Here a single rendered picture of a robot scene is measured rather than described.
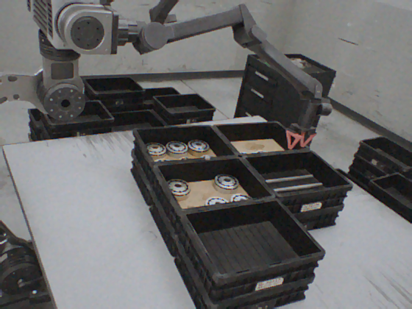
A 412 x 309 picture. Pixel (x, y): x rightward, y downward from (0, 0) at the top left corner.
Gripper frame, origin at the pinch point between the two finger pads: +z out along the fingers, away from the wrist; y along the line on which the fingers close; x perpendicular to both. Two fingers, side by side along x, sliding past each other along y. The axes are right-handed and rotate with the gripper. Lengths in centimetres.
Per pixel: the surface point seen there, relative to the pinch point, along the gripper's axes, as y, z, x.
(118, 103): 22, 41, 163
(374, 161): 137, 31, 10
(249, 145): 14.0, 15.9, 32.5
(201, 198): -38.2, 24.5, 11.5
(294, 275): -41, 26, -36
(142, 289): -74, 44, -3
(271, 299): -46, 35, -34
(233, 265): -53, 28, -21
